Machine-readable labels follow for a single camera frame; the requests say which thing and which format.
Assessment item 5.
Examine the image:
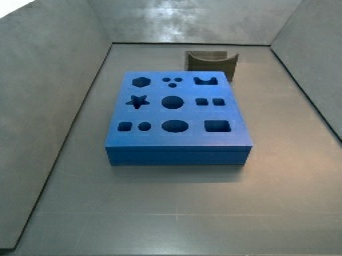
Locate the blue shape sorter box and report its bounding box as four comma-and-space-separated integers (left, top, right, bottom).
105, 71, 253, 165

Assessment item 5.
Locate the dark olive curved block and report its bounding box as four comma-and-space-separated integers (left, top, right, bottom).
186, 51, 240, 81

